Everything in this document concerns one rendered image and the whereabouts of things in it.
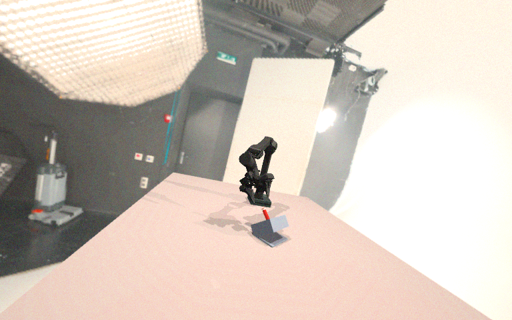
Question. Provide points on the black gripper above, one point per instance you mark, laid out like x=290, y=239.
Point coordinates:
x=266, y=179

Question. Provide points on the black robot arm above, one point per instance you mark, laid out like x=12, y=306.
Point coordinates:
x=247, y=159

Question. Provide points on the grey sloped panel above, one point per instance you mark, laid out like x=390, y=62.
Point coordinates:
x=267, y=230

